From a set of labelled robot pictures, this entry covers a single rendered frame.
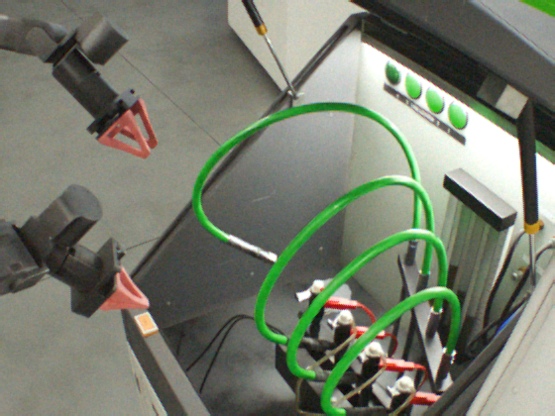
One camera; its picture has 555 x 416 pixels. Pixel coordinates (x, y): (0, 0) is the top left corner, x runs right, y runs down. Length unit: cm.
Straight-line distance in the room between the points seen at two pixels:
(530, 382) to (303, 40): 330
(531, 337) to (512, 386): 7
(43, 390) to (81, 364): 19
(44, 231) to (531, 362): 61
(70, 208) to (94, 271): 12
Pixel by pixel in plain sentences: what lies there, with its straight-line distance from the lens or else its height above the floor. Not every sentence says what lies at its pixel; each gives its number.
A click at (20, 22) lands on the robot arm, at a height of 155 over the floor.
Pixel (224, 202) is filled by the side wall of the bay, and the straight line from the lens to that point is 132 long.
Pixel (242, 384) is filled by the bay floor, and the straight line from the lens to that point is 135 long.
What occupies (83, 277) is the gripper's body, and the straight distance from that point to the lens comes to 87.
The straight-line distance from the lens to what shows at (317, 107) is 99.
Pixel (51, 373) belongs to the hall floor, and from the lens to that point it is 254.
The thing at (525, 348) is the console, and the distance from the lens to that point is 82.
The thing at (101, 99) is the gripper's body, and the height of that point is 144.
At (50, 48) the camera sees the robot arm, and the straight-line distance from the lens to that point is 104.
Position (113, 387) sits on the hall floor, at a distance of 244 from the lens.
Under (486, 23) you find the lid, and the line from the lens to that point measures 46.
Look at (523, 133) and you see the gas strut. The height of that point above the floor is 160.
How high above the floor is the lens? 189
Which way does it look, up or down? 37 degrees down
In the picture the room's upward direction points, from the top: 1 degrees clockwise
